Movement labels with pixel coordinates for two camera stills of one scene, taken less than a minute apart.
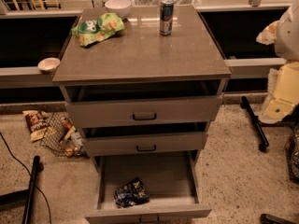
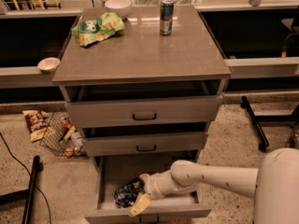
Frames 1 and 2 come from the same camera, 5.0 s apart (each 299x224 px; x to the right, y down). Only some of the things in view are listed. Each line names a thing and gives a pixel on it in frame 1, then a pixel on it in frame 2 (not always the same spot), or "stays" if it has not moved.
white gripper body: x=288 y=36 to x=151 y=186
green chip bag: x=97 y=29 stays
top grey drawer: x=187 y=110 stays
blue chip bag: x=132 y=194 stays
